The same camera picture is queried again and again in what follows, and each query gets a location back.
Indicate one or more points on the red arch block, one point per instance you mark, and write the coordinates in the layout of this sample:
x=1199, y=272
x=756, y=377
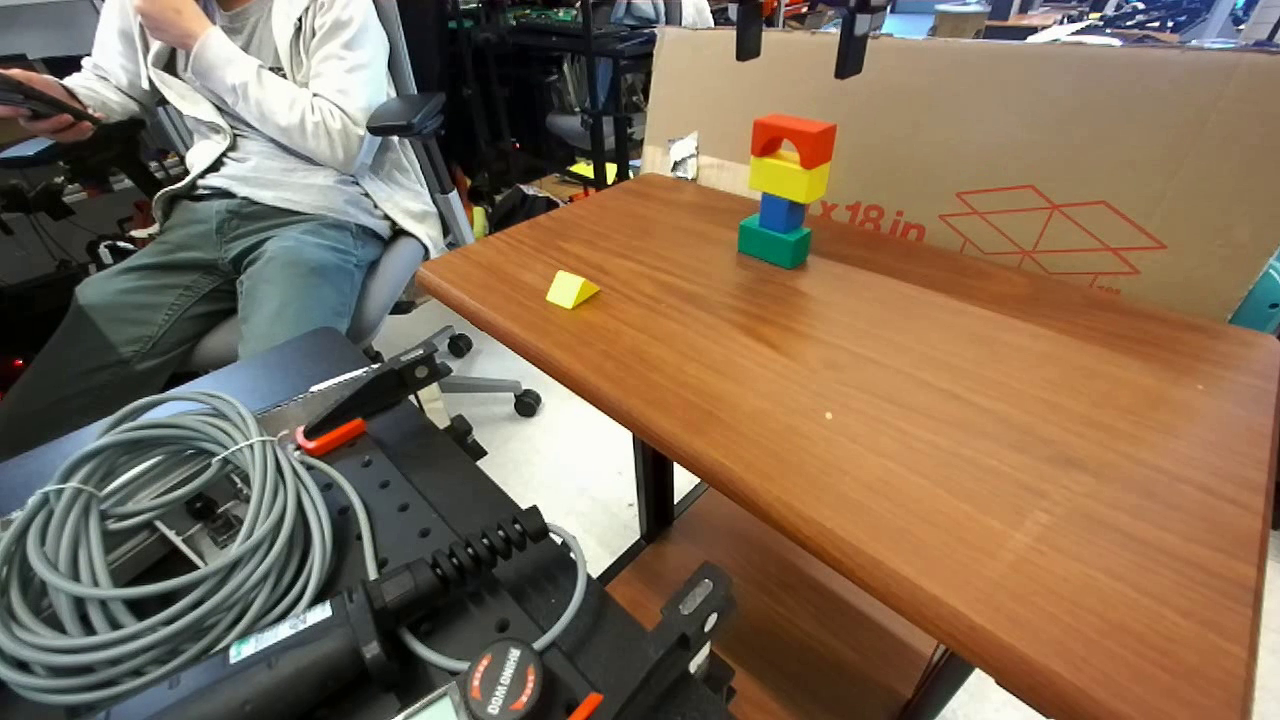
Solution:
x=795, y=134

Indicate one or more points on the yellow rectangular block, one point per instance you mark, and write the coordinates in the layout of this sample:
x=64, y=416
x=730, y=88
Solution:
x=786, y=181

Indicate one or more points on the blue cube block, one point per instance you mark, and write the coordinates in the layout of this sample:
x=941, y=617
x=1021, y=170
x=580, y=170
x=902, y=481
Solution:
x=781, y=215

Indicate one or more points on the black handheld device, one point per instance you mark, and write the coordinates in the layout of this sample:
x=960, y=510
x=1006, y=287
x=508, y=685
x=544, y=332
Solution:
x=41, y=98

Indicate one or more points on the person left hand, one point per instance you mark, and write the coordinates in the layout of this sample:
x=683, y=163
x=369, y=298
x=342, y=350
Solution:
x=176, y=20

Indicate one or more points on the person right hand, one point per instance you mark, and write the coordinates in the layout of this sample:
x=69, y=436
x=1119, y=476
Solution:
x=55, y=130

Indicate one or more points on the small yellow floor object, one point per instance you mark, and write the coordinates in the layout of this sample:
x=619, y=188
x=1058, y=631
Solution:
x=585, y=170

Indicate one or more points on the green block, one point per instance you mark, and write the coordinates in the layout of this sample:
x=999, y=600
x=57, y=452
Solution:
x=773, y=246

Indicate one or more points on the black equipment rack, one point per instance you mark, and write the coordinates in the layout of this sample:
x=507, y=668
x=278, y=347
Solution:
x=532, y=80

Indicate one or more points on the large cardboard box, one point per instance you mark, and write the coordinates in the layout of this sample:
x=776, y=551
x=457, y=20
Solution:
x=1067, y=122

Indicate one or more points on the yellow wedge block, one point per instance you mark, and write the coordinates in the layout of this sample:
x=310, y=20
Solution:
x=571, y=291

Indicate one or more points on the grey office chair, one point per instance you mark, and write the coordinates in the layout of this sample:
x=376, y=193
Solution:
x=392, y=272

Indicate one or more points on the green plastic bin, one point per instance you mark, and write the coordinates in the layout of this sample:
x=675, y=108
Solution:
x=1262, y=302

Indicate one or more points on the seated person grey hoodie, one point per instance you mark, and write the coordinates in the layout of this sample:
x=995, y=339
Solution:
x=264, y=122

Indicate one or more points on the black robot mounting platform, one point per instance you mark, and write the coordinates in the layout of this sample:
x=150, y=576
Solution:
x=424, y=487

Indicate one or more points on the wooden table lower shelf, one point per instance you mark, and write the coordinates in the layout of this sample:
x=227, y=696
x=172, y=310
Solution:
x=786, y=614

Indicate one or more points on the black clamp round orange knob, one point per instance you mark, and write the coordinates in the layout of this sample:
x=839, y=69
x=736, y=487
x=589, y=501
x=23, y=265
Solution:
x=666, y=640

